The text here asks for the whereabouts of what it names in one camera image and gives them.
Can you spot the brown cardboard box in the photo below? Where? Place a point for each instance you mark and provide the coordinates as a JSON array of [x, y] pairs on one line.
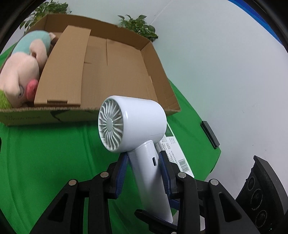
[[117, 62]]

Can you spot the green table cloth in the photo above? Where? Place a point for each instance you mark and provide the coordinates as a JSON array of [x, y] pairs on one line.
[[38, 160]]

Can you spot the pink teal plush pig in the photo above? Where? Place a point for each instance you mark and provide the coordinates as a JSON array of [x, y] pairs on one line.
[[20, 74]]

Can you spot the white handheld fan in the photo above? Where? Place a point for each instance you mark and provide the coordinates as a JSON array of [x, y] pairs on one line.
[[134, 126]]

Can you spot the right potted plant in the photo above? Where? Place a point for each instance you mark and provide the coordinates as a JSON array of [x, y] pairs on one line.
[[139, 26]]

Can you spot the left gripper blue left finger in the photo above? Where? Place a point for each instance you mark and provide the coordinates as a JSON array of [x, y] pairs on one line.
[[118, 173]]

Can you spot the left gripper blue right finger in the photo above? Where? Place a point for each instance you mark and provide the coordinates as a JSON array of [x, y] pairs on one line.
[[169, 171]]

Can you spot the cardboard divider flap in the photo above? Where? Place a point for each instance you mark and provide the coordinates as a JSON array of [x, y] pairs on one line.
[[61, 80]]

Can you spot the left potted plant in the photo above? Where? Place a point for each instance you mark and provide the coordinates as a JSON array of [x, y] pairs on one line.
[[45, 8]]

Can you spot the potted plant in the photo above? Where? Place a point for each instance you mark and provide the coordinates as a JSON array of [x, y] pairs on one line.
[[45, 8], [139, 26]]

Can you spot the small black bar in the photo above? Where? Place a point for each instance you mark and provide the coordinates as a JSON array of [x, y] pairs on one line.
[[210, 134]]

